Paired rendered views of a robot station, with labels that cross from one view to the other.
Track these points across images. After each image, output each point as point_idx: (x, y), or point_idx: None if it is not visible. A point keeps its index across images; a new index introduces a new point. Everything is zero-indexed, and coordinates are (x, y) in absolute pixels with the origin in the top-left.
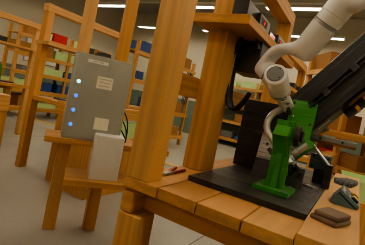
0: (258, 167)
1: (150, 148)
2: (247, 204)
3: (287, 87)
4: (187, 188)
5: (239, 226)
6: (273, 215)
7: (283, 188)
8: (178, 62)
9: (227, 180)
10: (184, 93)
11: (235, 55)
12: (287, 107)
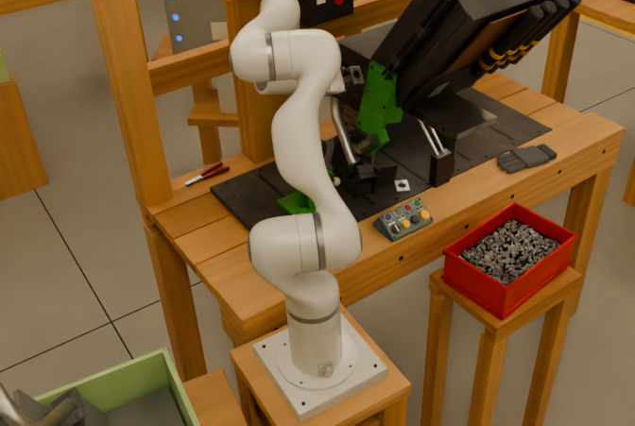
0: (337, 155)
1: (138, 176)
2: (237, 236)
3: (291, 88)
4: (189, 213)
5: (195, 270)
6: (248, 255)
7: (313, 208)
8: (136, 84)
9: (257, 192)
10: (201, 77)
11: None
12: (328, 94)
